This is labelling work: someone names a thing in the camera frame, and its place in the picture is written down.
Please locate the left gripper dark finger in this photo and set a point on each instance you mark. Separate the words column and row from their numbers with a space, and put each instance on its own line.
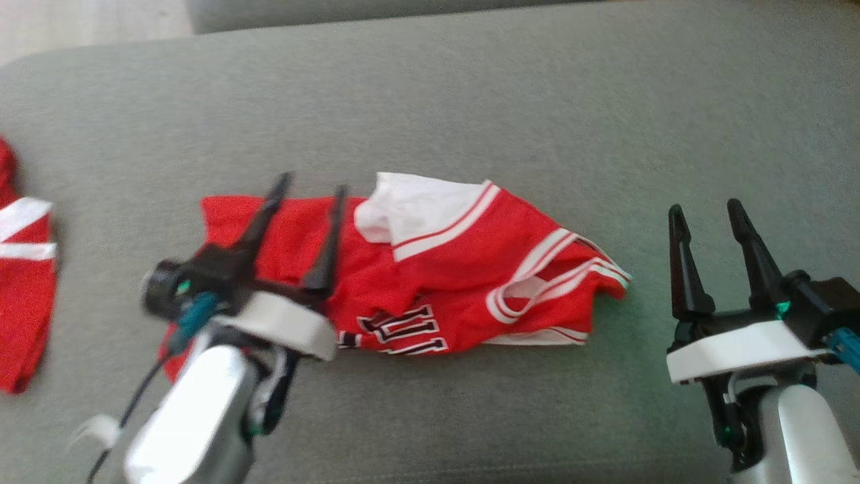
column 263, row 216
column 328, row 249

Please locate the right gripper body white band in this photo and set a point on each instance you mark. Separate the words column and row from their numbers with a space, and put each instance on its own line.
column 739, row 346

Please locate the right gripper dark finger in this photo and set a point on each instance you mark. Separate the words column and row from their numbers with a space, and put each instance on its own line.
column 686, row 269
column 758, row 259

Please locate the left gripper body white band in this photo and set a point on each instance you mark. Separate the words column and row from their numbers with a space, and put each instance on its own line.
column 282, row 321

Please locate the red basketball jersey white trim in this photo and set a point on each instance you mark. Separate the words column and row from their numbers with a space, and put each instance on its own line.
column 430, row 282

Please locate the red shorts white stripe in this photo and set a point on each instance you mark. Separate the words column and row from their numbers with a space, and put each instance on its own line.
column 23, row 302

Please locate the grey sofa seat cushion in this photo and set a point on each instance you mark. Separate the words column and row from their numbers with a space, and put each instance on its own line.
column 470, row 107

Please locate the grey sofa back cushion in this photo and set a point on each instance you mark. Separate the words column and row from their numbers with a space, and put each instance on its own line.
column 336, row 12

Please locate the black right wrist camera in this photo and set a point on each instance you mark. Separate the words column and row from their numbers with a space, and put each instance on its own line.
column 826, row 302

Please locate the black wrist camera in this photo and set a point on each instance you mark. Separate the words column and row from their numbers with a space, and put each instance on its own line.
column 826, row 302
column 171, row 289

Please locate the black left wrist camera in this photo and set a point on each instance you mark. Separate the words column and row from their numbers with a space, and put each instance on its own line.
column 171, row 289

